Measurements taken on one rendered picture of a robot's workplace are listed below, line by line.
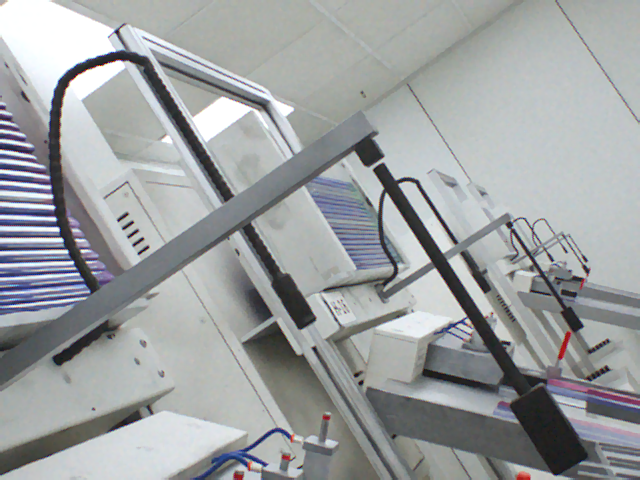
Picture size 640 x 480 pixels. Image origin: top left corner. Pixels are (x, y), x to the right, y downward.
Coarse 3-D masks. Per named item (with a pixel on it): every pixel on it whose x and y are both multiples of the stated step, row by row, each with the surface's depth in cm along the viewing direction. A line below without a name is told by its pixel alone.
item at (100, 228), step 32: (0, 64) 104; (32, 96) 103; (32, 128) 105; (64, 160) 102; (64, 192) 105; (96, 192) 103; (96, 224) 102; (128, 256) 101; (0, 320) 76; (32, 320) 80; (128, 320) 101
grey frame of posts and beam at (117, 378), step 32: (0, 352) 81; (96, 352) 94; (128, 352) 99; (32, 384) 82; (64, 384) 86; (96, 384) 90; (128, 384) 95; (160, 384) 102; (0, 416) 76; (32, 416) 79; (64, 416) 83; (96, 416) 88; (128, 416) 102; (0, 448) 74; (32, 448) 82; (64, 448) 95
